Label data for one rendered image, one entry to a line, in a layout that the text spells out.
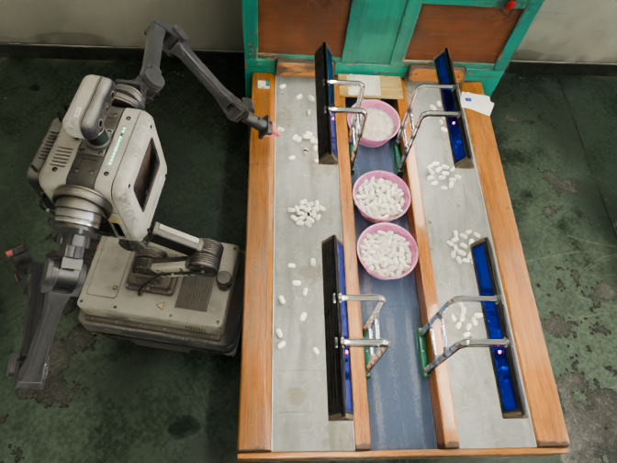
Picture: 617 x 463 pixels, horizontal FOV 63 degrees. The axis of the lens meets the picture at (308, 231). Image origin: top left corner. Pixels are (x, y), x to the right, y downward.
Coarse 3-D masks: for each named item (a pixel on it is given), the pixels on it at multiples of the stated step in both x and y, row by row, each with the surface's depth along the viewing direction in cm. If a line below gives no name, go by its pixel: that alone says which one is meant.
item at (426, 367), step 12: (456, 300) 172; (468, 300) 172; (480, 300) 172; (492, 300) 173; (444, 312) 182; (432, 324) 194; (420, 336) 206; (432, 336) 193; (444, 336) 181; (420, 348) 205; (432, 348) 191; (444, 348) 179; (456, 348) 168; (420, 360) 205; (444, 360) 180
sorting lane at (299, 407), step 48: (288, 96) 258; (288, 144) 244; (288, 192) 231; (336, 192) 233; (288, 240) 220; (288, 288) 209; (288, 336) 200; (288, 384) 191; (288, 432) 183; (336, 432) 184
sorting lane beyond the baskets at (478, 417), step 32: (448, 160) 247; (448, 192) 238; (480, 192) 240; (448, 224) 230; (480, 224) 231; (448, 256) 222; (448, 288) 215; (448, 320) 208; (480, 320) 209; (480, 352) 203; (480, 384) 197; (480, 416) 191
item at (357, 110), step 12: (324, 84) 214; (336, 84) 215; (348, 84) 215; (360, 84) 215; (360, 96) 222; (324, 108) 208; (336, 108) 207; (348, 108) 207; (360, 108) 208; (360, 120) 225; (360, 132) 220
